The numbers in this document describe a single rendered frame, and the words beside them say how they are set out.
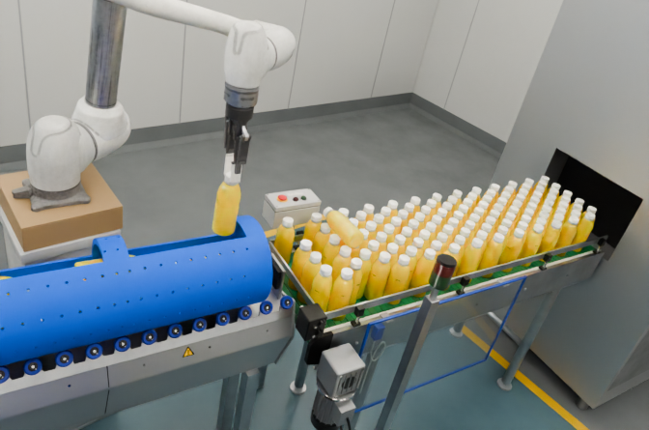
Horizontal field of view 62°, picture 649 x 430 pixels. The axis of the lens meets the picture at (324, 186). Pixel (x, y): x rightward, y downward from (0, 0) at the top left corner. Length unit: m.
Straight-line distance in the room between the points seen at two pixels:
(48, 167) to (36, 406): 0.70
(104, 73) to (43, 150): 0.31
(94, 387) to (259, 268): 0.56
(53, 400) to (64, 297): 0.34
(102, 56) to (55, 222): 0.55
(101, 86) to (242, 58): 0.69
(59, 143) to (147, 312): 0.63
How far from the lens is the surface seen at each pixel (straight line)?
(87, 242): 2.01
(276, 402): 2.80
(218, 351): 1.82
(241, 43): 1.37
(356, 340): 1.98
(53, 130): 1.88
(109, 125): 1.99
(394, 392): 2.11
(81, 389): 1.74
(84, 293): 1.52
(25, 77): 4.23
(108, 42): 1.87
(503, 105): 5.93
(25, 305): 1.52
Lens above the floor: 2.21
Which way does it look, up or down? 30 degrees down
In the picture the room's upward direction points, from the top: 12 degrees clockwise
